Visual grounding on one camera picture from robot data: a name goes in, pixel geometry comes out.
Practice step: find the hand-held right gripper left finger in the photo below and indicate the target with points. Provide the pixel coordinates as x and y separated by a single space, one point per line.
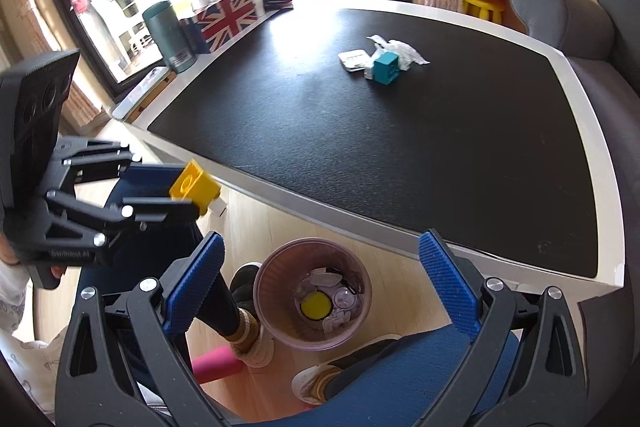
195 287

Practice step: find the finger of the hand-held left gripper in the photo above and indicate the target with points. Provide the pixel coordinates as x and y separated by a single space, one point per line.
135 214
100 159

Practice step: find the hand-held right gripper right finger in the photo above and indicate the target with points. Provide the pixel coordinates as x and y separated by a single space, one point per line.
450 287

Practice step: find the yellow toy block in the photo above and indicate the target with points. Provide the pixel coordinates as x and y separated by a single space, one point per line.
192 187

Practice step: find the pink translucent waste bin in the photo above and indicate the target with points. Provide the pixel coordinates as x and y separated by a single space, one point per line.
272 307

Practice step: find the clear dome plastic container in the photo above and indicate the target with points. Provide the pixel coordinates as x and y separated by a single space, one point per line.
345 298

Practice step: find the white tissue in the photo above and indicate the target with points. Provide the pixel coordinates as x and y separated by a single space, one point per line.
335 321

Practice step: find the yellow round zip pouch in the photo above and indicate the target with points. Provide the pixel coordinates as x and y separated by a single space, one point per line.
316 305

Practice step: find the person's left forearm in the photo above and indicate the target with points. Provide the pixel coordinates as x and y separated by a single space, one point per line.
12 297

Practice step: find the person's left hand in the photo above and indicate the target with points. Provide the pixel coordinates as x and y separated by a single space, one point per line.
7 252

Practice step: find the black shoe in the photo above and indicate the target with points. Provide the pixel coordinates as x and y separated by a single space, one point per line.
245 282

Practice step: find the white flat tray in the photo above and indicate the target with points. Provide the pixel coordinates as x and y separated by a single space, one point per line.
145 92

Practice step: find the person's left slipper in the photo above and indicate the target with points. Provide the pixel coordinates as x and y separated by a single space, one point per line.
255 342

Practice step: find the person's slipper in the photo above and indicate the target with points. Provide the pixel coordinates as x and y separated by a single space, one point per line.
312 384
255 342

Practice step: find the pink cylinder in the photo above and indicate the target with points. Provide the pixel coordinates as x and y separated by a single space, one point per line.
217 367

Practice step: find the person's right leg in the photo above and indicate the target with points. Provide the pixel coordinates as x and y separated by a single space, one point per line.
410 382

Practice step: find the white shelf rack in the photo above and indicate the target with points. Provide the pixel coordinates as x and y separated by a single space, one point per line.
130 22

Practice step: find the green thermos bottle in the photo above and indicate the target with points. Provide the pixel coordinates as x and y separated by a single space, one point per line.
170 39

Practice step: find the person's right slipper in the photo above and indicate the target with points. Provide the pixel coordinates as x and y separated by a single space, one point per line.
312 384

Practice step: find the flag print tissue box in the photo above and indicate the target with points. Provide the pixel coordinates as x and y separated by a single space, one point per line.
225 19

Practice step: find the teal toy block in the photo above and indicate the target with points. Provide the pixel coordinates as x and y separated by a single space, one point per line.
386 69

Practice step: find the small white box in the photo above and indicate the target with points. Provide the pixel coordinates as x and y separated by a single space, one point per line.
369 73

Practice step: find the crumpled white plastic wrap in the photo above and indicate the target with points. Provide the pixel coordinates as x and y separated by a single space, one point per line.
407 53

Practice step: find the white card packet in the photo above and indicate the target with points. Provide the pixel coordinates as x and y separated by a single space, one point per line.
354 59

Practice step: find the yellow plastic stool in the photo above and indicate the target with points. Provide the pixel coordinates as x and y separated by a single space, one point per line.
482 6

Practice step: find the grey sofa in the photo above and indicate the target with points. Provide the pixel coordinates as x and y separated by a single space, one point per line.
555 12

